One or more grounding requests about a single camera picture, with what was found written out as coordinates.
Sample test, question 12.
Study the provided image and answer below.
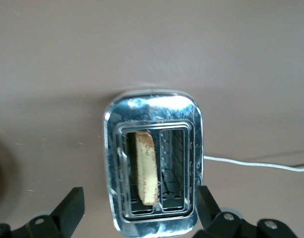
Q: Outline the chrome and beige toaster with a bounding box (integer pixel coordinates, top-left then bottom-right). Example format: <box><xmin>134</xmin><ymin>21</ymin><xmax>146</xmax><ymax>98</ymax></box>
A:
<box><xmin>102</xmin><ymin>88</ymin><xmax>204</xmax><ymax>238</ymax></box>

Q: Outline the white toaster power cable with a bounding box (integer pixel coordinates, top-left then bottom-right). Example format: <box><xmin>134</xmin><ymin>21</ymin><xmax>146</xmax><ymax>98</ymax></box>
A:
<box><xmin>203</xmin><ymin>155</ymin><xmax>304</xmax><ymax>172</ymax></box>

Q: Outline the brown bread slice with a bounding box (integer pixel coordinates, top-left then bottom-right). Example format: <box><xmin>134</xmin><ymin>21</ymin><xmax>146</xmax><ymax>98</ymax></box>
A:
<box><xmin>135</xmin><ymin>130</ymin><xmax>160</xmax><ymax>206</ymax></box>

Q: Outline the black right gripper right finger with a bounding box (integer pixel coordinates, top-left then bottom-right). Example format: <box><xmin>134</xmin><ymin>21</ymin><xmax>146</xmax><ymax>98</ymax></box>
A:
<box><xmin>193</xmin><ymin>185</ymin><xmax>299</xmax><ymax>238</ymax></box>

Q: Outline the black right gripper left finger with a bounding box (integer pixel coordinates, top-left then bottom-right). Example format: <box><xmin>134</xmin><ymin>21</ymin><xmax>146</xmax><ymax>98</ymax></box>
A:
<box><xmin>0</xmin><ymin>187</ymin><xmax>85</xmax><ymax>238</ymax></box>

